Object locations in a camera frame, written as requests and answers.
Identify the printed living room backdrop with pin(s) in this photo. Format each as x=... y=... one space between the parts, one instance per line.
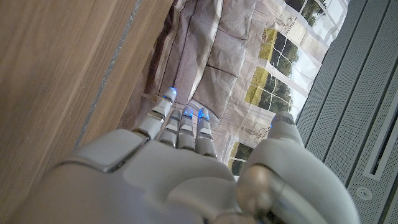
x=224 y=46

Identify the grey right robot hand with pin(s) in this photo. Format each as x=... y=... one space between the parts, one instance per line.
x=174 y=174

